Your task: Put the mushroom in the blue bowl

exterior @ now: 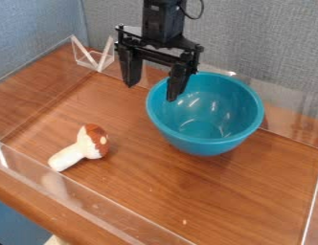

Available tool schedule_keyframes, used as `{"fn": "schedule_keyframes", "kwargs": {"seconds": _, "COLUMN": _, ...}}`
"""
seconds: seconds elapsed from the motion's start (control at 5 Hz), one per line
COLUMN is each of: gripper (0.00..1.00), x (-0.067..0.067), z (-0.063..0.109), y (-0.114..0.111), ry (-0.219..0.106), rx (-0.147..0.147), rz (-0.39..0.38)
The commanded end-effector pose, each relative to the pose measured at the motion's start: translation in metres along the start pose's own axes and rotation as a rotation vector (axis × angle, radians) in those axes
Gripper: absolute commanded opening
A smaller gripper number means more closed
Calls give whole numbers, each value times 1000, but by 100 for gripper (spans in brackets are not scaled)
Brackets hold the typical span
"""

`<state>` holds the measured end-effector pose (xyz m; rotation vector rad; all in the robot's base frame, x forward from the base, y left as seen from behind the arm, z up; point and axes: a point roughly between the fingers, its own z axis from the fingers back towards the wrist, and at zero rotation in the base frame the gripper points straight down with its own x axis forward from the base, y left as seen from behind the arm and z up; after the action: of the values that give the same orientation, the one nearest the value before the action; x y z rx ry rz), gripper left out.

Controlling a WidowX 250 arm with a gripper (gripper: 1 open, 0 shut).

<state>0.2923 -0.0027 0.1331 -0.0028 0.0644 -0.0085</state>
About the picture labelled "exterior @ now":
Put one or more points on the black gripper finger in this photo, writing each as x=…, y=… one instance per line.
x=130, y=61
x=177, y=81

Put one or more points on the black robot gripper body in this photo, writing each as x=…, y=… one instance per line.
x=158, y=38

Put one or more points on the toy mushroom brown cap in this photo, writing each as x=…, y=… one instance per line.
x=91, y=146

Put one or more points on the blue bowl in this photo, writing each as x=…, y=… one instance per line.
x=210, y=118

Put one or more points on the clear acrylic front barrier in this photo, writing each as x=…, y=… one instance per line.
x=71, y=198

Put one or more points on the clear acrylic corner bracket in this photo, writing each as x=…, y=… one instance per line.
x=91, y=59

